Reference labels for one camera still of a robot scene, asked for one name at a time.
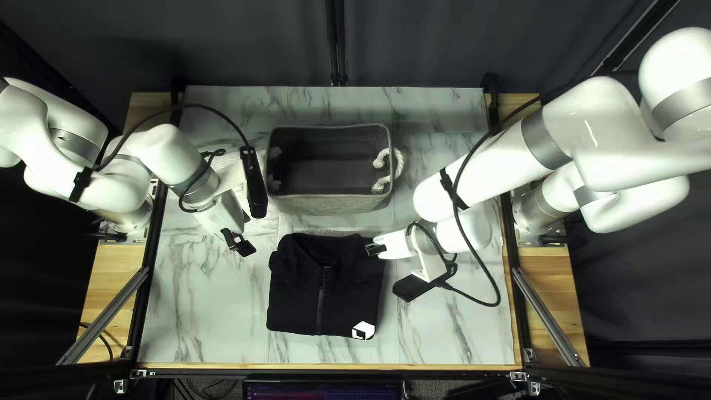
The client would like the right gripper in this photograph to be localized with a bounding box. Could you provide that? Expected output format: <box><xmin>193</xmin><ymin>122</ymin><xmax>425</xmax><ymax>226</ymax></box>
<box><xmin>365</xmin><ymin>229</ymin><xmax>416</xmax><ymax>261</ymax></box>

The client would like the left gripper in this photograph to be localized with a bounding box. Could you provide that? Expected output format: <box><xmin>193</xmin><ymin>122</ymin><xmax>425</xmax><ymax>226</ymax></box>
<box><xmin>194</xmin><ymin>190</ymin><xmax>257</xmax><ymax>257</ymax></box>

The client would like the black sweatshirt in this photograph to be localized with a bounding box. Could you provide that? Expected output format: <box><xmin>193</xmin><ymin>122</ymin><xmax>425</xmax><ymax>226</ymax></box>
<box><xmin>266</xmin><ymin>232</ymin><xmax>388</xmax><ymax>340</ymax></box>

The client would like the grey fabric basket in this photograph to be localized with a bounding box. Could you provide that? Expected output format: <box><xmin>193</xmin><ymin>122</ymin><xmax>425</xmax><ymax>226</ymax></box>
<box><xmin>266</xmin><ymin>123</ymin><xmax>405</xmax><ymax>216</ymax></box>

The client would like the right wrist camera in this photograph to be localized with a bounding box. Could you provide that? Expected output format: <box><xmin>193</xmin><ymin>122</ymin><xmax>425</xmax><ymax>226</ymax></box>
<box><xmin>392</xmin><ymin>271</ymin><xmax>458</xmax><ymax>303</ymax></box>

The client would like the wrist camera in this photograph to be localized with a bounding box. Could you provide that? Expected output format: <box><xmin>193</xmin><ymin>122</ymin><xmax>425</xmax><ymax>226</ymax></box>
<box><xmin>392</xmin><ymin>271</ymin><xmax>458</xmax><ymax>303</ymax></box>
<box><xmin>240</xmin><ymin>146</ymin><xmax>269</xmax><ymax>219</ymax></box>

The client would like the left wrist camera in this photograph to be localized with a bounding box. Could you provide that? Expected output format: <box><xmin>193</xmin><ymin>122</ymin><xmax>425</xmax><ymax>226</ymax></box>
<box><xmin>240</xmin><ymin>146</ymin><xmax>269</xmax><ymax>219</ymax></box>

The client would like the black cable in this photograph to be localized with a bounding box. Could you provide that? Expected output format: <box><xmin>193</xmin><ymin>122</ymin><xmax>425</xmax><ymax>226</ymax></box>
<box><xmin>405</xmin><ymin>97</ymin><xmax>542</xmax><ymax>308</ymax></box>
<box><xmin>91</xmin><ymin>104</ymin><xmax>253</xmax><ymax>213</ymax></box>
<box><xmin>78</xmin><ymin>321</ymin><xmax>115</xmax><ymax>362</ymax></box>

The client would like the black frame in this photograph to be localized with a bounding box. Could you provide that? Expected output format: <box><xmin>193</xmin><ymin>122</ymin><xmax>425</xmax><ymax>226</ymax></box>
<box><xmin>56</xmin><ymin>0</ymin><xmax>684</xmax><ymax>400</ymax></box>

